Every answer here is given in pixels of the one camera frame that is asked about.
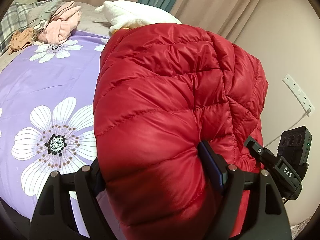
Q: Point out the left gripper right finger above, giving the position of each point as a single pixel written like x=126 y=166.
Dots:
x=251 y=206

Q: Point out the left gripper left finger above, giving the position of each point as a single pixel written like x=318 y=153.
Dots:
x=53 y=217

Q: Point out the red quilted down jacket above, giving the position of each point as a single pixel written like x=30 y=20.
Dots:
x=162 y=89

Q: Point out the purple floral bed sheet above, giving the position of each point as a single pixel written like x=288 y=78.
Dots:
x=47 y=125

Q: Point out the tan small garment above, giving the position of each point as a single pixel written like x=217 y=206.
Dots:
x=21 y=40

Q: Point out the orange folded garment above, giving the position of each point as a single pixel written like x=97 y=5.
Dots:
x=120 y=30

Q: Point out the pink garment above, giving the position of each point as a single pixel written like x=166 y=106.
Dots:
x=63 y=21

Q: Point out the white fleece garment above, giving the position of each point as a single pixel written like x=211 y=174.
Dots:
x=123 y=14

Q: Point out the black tracking camera box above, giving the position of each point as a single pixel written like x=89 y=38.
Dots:
x=295 y=145

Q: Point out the white wall power strip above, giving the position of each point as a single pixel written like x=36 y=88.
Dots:
x=299 y=94

